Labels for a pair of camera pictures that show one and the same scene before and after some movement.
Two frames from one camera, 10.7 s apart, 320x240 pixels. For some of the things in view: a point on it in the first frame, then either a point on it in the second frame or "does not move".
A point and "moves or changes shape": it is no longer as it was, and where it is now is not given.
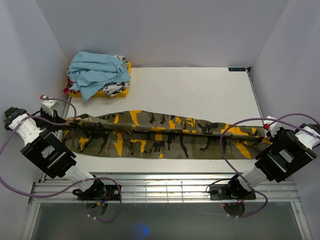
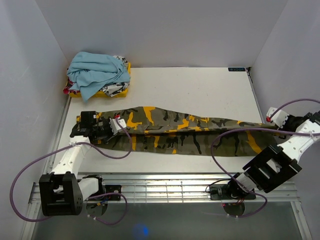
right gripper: (273, 138) to (289, 117)
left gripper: (55, 118) to (107, 123)
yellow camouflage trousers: (156, 135) moves or changes shape
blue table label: (237, 69) does not move
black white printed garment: (114, 89) does not move
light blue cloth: (91, 72) does not move
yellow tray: (79, 94) does not move
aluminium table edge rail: (155, 188) does not move
